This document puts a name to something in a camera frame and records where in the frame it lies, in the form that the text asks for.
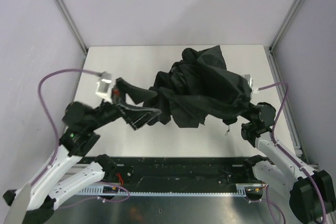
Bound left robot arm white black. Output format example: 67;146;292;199
3;77;161;223

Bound slotted grey cable duct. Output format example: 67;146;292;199
74;184;265;197

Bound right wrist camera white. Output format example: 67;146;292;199
243;74;259;94

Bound left aluminium frame post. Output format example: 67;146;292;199
54;0;88;56

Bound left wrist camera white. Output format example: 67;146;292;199
95;72;112;101

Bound left aluminium table rail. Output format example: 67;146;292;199
56;50;89;156

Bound right aluminium frame post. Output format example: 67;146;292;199
269;0;305;53

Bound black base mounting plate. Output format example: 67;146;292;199
70;155;275;184

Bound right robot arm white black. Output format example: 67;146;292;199
241;102;335;223

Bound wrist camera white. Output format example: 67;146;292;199
243;74;259;94
95;72;112;101

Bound aluminium frame post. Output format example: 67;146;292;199
54;0;88;56
269;0;305;53

